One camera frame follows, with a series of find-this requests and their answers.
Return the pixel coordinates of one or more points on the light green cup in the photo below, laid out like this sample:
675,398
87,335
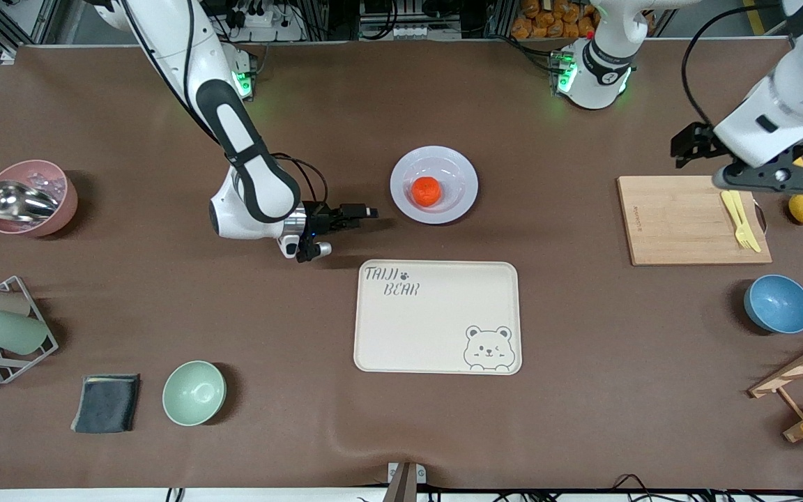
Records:
11,331

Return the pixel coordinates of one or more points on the white power strip with plugs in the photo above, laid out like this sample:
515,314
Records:
269,31

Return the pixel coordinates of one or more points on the white round plate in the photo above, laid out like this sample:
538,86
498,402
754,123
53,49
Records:
457,209

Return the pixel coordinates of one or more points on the metal scoop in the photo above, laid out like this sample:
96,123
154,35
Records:
18,199

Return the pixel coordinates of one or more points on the yellow plastic fork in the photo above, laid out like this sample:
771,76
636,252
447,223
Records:
744,238

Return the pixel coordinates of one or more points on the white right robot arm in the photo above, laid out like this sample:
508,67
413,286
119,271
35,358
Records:
248,174

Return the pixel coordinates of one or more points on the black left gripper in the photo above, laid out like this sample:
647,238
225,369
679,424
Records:
701,139

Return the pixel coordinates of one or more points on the cream bear print tray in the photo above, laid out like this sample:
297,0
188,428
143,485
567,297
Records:
436,321

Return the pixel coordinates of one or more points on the yellow plastic fork and knife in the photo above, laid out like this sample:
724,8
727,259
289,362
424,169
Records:
726,201

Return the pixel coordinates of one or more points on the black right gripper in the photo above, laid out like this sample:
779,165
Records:
319,217

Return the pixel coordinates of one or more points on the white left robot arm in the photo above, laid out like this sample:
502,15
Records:
785,111

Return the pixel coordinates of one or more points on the orange mandarin fruit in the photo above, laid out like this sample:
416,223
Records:
426,192

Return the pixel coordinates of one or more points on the pile of orange fruits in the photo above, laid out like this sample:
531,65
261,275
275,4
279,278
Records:
548,24

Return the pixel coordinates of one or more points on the white empty power strip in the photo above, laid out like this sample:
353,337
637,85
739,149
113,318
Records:
426,31

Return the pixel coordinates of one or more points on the dark grey folded cloth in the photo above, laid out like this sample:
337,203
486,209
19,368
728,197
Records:
105,404

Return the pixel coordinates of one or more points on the pink bowl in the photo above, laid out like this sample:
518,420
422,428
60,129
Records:
63,209

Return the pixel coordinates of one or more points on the light green bowl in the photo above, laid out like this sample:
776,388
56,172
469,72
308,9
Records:
194,393

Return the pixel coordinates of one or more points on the wooden cutting board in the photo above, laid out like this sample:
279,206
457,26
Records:
680,223

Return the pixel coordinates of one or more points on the blue bowl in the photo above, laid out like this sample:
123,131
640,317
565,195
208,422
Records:
778,307

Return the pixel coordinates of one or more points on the wooden dish rack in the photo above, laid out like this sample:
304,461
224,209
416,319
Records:
792,366

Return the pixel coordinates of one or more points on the aluminium frame corner bracket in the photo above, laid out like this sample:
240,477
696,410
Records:
8,57

